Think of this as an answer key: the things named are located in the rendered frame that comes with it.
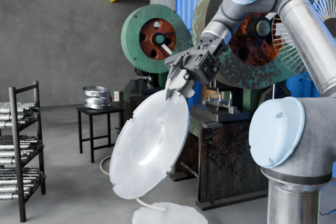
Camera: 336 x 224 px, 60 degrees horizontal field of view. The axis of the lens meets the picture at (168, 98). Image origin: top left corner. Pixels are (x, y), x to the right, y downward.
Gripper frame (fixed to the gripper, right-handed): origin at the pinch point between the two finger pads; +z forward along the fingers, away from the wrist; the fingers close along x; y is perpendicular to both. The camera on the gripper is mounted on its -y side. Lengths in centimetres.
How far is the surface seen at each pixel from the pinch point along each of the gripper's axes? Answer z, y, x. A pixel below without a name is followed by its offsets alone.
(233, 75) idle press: -75, -63, 80
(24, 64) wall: -73, -611, 93
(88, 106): -30, -246, 98
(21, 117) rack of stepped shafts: 23, -155, 23
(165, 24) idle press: -165, -229, 102
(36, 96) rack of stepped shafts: 3, -184, 29
